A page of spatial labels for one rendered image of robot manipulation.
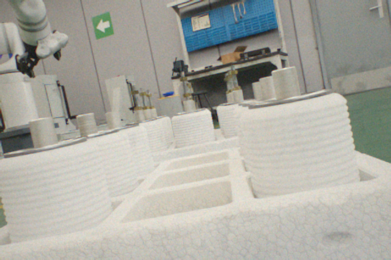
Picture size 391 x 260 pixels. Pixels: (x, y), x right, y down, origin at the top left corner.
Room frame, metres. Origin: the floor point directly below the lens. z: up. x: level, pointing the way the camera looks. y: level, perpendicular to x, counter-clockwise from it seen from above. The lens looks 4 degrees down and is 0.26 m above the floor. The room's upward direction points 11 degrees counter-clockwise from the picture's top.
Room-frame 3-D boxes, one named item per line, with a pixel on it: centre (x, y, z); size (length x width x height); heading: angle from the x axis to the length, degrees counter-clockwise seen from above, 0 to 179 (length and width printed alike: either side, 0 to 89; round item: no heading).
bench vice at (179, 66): (5.55, 0.06, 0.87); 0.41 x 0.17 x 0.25; 156
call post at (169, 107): (1.30, 0.07, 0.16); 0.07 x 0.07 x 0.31; 88
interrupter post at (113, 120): (0.60, 0.13, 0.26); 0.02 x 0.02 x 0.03
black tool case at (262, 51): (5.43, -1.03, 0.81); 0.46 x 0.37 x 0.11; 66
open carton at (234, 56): (5.66, -0.74, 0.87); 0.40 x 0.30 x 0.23; 52
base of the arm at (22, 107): (1.20, 0.53, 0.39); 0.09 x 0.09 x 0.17; 66
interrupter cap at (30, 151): (0.37, 0.15, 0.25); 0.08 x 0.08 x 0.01
